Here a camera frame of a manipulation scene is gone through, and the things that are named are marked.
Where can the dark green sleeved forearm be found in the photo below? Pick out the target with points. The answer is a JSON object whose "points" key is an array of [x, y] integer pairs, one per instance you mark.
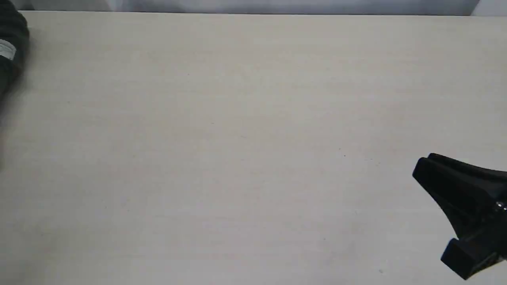
{"points": [[14, 44]]}

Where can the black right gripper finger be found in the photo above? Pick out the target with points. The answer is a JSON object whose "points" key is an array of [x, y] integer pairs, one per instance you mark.
{"points": [[467, 194]]}

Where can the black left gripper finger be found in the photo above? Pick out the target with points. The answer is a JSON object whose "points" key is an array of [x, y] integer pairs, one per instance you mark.
{"points": [[469, 256]]}

